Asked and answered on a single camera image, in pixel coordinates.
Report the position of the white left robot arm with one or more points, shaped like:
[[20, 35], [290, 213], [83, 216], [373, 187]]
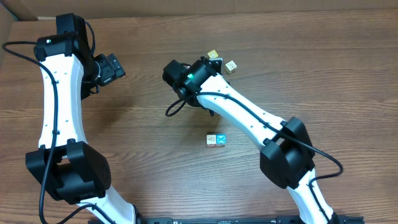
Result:
[[65, 165]]

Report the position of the yellow block far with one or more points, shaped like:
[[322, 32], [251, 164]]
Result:
[[212, 54]]

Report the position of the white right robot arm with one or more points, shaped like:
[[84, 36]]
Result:
[[285, 149]]

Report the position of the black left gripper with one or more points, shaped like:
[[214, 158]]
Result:
[[115, 66]]

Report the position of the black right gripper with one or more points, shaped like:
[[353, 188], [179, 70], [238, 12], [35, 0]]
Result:
[[210, 111]]

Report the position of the brown cardboard wall panel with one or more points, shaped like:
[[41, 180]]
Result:
[[30, 10]]

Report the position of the wooden block red side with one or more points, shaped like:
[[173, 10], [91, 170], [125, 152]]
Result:
[[211, 140]]

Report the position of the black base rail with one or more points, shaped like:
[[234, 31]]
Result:
[[278, 220]]

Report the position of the wooden block yellow side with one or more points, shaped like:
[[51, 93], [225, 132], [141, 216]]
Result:
[[230, 67]]

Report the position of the blue X letter block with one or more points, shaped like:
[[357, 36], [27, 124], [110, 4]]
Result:
[[220, 140]]

